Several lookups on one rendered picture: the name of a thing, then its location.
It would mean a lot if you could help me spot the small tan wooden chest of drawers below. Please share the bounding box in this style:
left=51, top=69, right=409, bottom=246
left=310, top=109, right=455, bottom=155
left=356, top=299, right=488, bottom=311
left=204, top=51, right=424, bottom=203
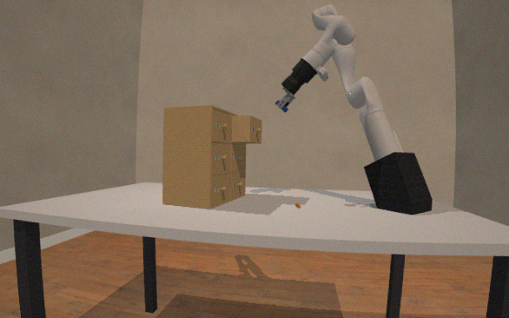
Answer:
left=162, top=105, right=246, bottom=209

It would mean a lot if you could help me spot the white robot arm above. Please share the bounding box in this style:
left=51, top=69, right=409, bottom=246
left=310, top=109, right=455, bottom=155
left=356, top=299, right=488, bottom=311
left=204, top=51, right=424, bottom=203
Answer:
left=312, top=4, right=403, bottom=161

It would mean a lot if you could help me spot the brown wooden drawer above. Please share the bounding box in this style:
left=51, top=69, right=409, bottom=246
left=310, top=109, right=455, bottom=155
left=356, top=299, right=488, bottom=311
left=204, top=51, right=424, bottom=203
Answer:
left=212, top=109, right=231, bottom=142
left=211, top=142, right=231, bottom=173
left=232, top=116, right=262, bottom=143
left=211, top=174, right=230, bottom=207
left=231, top=145, right=246, bottom=171
left=231, top=171, right=245, bottom=199

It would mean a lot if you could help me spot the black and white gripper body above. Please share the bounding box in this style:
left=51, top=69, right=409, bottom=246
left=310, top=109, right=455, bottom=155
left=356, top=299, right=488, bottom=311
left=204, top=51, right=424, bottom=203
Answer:
left=281, top=49, right=328, bottom=95

